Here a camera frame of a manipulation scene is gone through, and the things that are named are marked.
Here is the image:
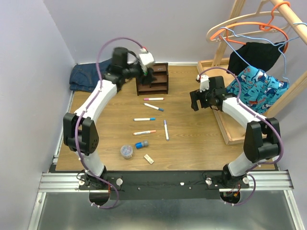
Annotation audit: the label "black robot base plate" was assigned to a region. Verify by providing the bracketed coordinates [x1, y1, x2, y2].
[78, 170, 249, 203]

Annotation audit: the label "light blue wire hanger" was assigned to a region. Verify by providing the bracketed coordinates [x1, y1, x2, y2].
[220, 26, 299, 83]

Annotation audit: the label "wooden clothes rack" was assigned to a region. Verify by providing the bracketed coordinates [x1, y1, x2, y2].
[196, 0, 307, 146]

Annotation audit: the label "pink capped white marker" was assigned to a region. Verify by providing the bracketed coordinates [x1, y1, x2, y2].
[143, 97, 164, 101]

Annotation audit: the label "wrist white camera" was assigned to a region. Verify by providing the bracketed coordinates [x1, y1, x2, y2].
[196, 75, 210, 92]
[138, 47, 155, 68]

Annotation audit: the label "clear round pin container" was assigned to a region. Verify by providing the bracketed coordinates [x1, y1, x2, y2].
[120, 145, 133, 159]

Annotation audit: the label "salmon capped white marker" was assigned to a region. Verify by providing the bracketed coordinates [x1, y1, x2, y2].
[133, 130, 156, 136]

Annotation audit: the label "beige eraser block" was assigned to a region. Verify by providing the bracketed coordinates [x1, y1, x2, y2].
[144, 154, 154, 164]

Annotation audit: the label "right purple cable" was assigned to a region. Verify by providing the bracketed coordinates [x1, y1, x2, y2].
[198, 67, 286, 207]

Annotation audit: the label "aluminium frame rail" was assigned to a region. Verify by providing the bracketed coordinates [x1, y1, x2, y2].
[28, 170, 305, 230]

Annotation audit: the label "blue shark print shorts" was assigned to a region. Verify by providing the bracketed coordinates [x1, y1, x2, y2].
[226, 66, 289, 114]

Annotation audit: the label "dark blue capped white marker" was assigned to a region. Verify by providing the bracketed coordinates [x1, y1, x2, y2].
[144, 103, 164, 112]

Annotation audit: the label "wooden clothes hanger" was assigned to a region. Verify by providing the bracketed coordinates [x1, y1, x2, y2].
[206, 0, 290, 44]

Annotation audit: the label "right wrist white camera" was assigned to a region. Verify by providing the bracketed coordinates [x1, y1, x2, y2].
[196, 75, 210, 92]

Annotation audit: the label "folded blue jeans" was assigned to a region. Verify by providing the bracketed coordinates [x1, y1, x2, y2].
[69, 63, 100, 92]

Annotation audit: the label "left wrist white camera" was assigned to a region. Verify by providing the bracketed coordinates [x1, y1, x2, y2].
[138, 47, 155, 68]

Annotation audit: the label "light blue capped white marker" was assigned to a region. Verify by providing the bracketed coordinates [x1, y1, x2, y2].
[133, 117, 156, 121]

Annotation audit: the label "blue and grey glue stick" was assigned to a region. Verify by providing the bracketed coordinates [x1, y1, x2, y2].
[135, 140, 149, 149]

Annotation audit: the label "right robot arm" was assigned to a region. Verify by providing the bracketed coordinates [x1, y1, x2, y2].
[190, 75, 283, 188]

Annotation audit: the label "black garment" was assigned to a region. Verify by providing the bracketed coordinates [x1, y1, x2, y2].
[228, 42, 285, 76]

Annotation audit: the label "brown wooden desk organizer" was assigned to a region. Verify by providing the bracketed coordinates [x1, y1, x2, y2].
[136, 62, 169, 96]

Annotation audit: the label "lavender capped white marker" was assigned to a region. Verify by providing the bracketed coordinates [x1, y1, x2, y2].
[164, 120, 169, 141]

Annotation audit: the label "orange plastic hanger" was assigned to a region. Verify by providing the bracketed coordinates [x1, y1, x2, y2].
[206, 0, 291, 45]

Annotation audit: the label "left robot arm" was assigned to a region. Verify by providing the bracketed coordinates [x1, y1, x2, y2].
[63, 46, 155, 189]

